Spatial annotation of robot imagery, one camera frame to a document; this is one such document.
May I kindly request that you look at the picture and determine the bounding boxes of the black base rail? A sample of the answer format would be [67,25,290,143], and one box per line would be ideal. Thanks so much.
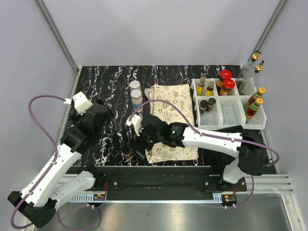
[72,165,248,201]

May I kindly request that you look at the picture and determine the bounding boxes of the blue-label spice jar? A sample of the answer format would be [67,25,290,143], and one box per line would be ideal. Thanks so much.
[130,89,143,113]

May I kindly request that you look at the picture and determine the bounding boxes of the grey-lid spice jar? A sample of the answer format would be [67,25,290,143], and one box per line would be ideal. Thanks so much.
[129,80,141,91]

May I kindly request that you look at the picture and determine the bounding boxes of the red-lid chili jar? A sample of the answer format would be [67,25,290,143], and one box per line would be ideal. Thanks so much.
[219,79,235,96]
[218,70,232,85]

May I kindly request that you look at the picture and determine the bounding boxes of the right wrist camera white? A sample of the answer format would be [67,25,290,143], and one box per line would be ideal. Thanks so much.
[126,115,144,136]

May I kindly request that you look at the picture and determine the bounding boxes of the black folded shirt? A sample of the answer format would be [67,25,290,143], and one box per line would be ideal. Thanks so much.
[198,126,264,170]

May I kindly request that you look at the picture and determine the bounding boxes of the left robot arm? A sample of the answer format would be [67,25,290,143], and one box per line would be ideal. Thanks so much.
[8,99,113,228]

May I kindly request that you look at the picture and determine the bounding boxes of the white compartment organizer bin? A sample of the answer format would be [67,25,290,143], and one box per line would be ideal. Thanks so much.
[191,79,267,130]

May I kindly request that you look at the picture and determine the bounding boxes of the yellow-cap sauce bottle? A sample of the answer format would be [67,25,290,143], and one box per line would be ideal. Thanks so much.
[245,98,263,123]
[244,87,266,109]

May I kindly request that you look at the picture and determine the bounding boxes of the gold-top glass oil bottle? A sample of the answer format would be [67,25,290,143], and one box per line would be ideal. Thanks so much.
[237,50,261,95]

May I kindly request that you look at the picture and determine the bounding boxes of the brown-cap yellow-label bottle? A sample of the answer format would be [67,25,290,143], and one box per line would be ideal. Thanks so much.
[205,81,215,96]

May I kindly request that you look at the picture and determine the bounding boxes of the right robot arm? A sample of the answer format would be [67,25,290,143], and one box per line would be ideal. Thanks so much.
[126,115,266,191]

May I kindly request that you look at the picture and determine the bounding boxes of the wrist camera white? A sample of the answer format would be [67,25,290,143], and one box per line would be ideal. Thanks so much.
[64,91,93,116]
[126,115,144,136]

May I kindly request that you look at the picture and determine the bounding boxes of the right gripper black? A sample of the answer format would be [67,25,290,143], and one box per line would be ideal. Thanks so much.
[127,127,163,160]

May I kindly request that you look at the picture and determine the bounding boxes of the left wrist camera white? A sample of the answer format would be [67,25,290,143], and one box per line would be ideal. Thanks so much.
[64,91,93,116]

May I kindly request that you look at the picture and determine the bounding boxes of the small brown-cap bottle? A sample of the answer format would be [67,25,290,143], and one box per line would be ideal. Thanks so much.
[196,77,206,96]

